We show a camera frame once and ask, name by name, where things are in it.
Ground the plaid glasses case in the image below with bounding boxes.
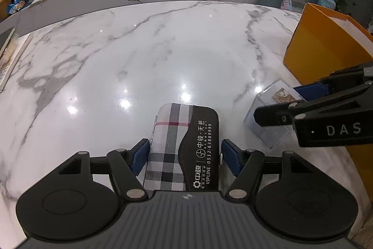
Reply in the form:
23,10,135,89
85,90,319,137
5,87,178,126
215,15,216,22
144,103,220,199

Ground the clear card box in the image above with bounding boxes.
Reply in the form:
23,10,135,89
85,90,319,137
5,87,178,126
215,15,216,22
243,78,305,149

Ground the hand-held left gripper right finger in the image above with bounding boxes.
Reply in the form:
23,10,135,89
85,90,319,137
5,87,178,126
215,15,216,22
221,139,314,200

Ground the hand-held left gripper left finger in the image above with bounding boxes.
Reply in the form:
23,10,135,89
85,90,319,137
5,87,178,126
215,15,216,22
58,138,151,200

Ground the grey cabinet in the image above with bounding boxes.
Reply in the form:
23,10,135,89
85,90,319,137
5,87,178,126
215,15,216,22
348,0,373,34

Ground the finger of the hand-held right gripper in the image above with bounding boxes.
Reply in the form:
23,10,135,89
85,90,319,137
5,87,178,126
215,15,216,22
292,62,373,101
253,80,373,128

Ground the orange storage box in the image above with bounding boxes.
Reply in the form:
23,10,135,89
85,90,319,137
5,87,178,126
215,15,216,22
283,2,373,241

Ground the blue snack packet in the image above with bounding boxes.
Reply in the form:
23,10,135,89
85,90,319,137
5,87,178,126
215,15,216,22
7,0,32,14

